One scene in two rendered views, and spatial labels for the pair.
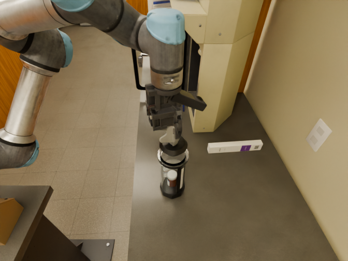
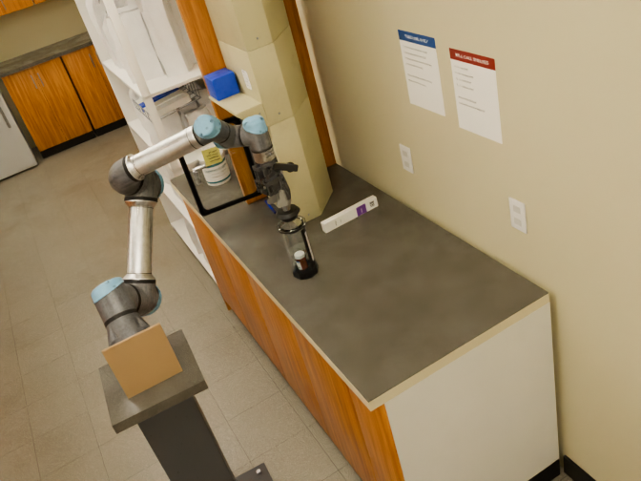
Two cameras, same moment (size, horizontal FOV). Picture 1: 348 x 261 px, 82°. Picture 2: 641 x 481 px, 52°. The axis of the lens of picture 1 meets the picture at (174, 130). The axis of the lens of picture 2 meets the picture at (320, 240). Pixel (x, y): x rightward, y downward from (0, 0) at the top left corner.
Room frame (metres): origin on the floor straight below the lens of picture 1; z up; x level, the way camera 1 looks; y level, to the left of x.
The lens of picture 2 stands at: (-1.60, 0.44, 2.38)
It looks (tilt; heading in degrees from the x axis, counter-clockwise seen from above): 32 degrees down; 345
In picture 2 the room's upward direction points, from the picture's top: 16 degrees counter-clockwise
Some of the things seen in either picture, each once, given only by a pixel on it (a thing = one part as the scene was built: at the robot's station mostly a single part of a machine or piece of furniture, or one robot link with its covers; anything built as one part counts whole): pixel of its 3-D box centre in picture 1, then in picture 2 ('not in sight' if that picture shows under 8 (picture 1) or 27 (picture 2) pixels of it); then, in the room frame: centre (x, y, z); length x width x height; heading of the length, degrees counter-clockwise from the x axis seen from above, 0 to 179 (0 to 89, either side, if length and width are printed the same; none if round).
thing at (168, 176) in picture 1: (172, 171); (298, 246); (0.43, 0.00, 1.06); 0.11 x 0.11 x 0.21
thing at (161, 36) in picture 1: (165, 41); (256, 134); (0.43, 0.02, 1.54); 0.09 x 0.08 x 0.11; 50
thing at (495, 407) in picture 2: not in sight; (339, 306); (0.76, -0.17, 0.45); 2.05 x 0.67 x 0.90; 5
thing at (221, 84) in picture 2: not in sight; (221, 84); (1.02, -0.02, 1.56); 0.10 x 0.10 x 0.09; 5
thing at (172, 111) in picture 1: (164, 104); (269, 176); (0.42, 0.03, 1.38); 0.09 x 0.08 x 0.12; 111
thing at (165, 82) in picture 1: (167, 76); (264, 154); (0.43, 0.02, 1.46); 0.08 x 0.08 x 0.05
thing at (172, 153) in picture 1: (173, 142); (286, 210); (0.43, 0.00, 1.22); 0.09 x 0.09 x 0.07
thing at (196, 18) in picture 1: (184, 16); (237, 111); (0.92, -0.03, 1.46); 0.32 x 0.12 x 0.10; 5
